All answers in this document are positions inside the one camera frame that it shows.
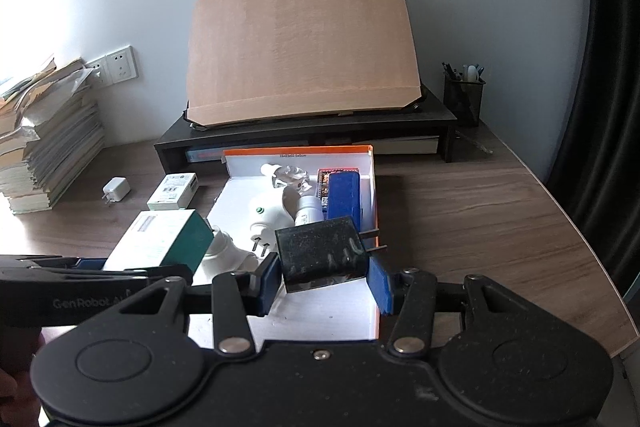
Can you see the black pen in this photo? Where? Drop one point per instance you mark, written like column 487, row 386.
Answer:
column 448, row 70

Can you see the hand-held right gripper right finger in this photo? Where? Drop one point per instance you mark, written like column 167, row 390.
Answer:
column 380, row 289

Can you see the black flat device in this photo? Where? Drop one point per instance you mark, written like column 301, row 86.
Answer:
column 419, row 103

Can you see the white plug-in night light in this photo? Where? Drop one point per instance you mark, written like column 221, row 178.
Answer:
column 260, row 222

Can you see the brown cardboard sheet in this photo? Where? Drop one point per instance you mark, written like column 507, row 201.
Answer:
column 300, row 47

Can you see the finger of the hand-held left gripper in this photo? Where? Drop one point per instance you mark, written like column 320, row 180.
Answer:
column 170, row 272
column 90, row 264

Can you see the clear plastic bottle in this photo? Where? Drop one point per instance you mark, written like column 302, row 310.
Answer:
column 287, row 177

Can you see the teal and white box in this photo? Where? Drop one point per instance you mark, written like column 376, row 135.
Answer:
column 150, row 237

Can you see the black monitor stand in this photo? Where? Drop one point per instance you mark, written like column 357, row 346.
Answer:
column 300, row 132

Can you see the black charger plug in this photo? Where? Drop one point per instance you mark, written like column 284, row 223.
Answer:
column 320, row 254

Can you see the white box with label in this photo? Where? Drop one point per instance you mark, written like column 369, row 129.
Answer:
column 172, row 192

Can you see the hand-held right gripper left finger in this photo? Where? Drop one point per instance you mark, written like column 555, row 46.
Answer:
column 267, row 287

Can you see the white cube charger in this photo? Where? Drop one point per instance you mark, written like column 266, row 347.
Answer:
column 117, row 189

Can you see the white round plug adapter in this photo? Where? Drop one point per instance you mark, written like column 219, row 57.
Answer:
column 225, row 252

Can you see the person's left hand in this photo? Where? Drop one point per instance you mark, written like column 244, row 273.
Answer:
column 15, row 382

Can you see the white wall outlet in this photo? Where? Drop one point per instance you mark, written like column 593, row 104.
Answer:
column 120, row 64
column 98, row 72

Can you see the red and blue card box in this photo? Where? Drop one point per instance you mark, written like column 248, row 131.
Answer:
column 324, row 194

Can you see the small white bottle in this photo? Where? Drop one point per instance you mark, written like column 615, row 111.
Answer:
column 306, row 209

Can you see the orange and white cardboard box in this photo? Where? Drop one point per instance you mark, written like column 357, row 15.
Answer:
column 240, row 202

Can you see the stack of books and papers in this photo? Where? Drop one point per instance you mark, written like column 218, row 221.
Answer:
column 55, row 147

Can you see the blue pen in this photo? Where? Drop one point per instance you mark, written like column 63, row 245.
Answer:
column 480, row 70

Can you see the black mesh pen holder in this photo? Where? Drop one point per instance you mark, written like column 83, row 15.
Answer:
column 462, row 102

